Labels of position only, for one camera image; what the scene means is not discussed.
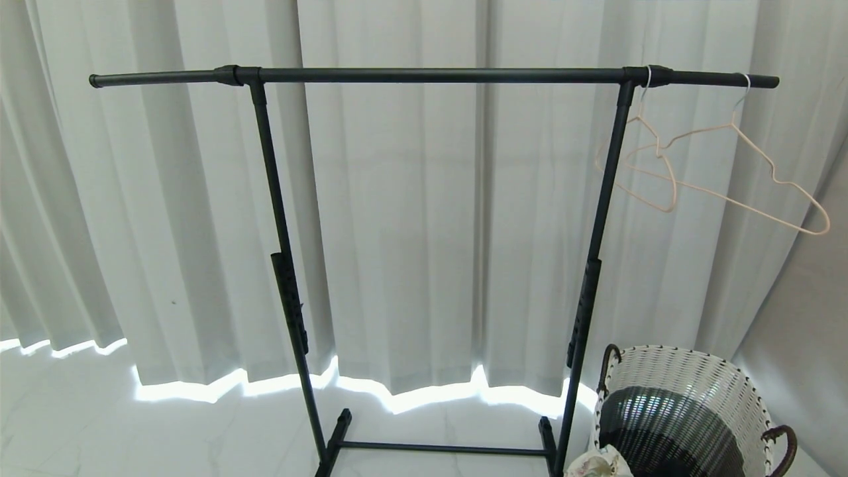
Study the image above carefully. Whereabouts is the pink clothes hanger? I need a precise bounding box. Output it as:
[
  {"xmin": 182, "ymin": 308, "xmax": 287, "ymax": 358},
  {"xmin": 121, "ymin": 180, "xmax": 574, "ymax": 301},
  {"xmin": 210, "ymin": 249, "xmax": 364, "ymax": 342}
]
[
  {"xmin": 621, "ymin": 74, "xmax": 831, "ymax": 237},
  {"xmin": 594, "ymin": 66, "xmax": 679, "ymax": 214}
]

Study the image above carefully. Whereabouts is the white curtain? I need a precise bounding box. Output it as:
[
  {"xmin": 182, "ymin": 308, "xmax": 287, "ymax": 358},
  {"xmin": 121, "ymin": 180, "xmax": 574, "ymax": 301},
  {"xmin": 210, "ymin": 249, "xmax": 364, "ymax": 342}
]
[{"xmin": 0, "ymin": 0, "xmax": 848, "ymax": 402}]

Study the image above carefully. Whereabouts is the cream printed garment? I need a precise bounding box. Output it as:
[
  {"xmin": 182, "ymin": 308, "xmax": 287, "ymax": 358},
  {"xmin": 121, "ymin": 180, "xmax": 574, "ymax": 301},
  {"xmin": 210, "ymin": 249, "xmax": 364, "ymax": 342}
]
[{"xmin": 565, "ymin": 445, "xmax": 633, "ymax": 477}]

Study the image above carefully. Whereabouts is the white laundry basket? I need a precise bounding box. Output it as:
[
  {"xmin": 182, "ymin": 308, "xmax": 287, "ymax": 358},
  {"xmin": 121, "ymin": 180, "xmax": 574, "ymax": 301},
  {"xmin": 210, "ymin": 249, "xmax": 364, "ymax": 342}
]
[{"xmin": 592, "ymin": 343, "xmax": 798, "ymax": 477}]

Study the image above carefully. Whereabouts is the black clothes rack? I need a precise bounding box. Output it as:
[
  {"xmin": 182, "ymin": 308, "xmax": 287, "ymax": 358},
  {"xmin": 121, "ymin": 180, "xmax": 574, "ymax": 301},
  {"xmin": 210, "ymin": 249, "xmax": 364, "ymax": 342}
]
[{"xmin": 89, "ymin": 64, "xmax": 780, "ymax": 477}]

